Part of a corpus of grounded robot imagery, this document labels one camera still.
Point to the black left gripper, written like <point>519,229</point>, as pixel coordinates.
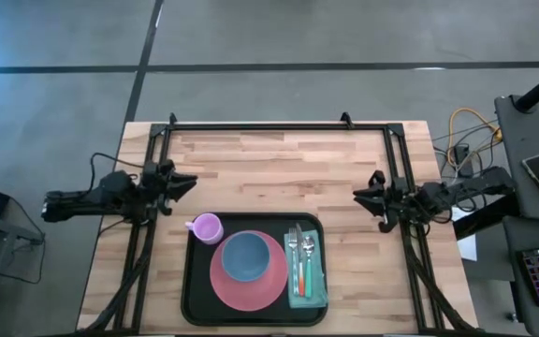
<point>162,185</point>

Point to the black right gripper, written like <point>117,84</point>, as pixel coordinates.
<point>400,199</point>

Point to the purple plastic cup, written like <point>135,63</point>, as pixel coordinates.
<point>208,229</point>

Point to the blue bowl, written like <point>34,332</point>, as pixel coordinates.
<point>246,257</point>

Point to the teal cloth napkin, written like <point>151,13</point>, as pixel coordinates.
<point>318,281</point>

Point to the black plastic tray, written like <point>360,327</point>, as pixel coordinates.
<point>199,290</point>

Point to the pink plate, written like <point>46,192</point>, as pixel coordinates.
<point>251,295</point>

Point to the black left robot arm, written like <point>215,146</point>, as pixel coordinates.
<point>106,194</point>

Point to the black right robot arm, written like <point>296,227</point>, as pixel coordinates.
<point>475,185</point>

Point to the black power adapter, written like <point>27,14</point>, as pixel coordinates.
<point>462,154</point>

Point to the white paper sheet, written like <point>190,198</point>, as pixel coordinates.
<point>467,245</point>

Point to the black diagonal desk bar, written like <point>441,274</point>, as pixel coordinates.
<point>480,222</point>

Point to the dark grey keyboard desk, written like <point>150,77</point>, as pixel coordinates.
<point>513,234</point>

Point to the dark grey side desk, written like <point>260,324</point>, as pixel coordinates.
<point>527,136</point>

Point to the grey equipment stand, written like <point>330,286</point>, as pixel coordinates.
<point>3,227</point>

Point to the black metal table frame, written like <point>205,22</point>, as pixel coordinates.
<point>274,127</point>

